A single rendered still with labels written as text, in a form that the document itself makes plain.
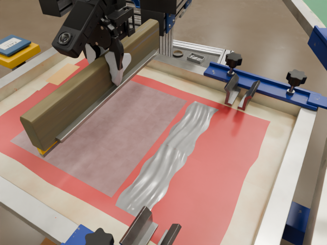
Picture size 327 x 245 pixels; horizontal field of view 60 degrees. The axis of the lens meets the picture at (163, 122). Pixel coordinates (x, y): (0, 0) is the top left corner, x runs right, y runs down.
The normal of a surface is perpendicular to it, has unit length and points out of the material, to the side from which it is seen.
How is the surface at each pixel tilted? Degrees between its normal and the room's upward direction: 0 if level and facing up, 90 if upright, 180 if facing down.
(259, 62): 0
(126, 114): 0
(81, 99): 90
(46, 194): 0
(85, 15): 30
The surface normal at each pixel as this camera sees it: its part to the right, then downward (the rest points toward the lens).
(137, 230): 0.62, -0.25
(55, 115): 0.87, 0.35
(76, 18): -0.25, -0.30
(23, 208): 0.00, -0.70
